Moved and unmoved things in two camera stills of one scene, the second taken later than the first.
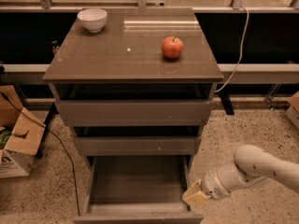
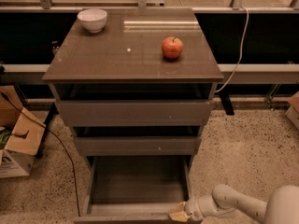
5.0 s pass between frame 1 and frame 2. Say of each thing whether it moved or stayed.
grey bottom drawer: stayed
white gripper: moved
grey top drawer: stayed
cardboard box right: stayed
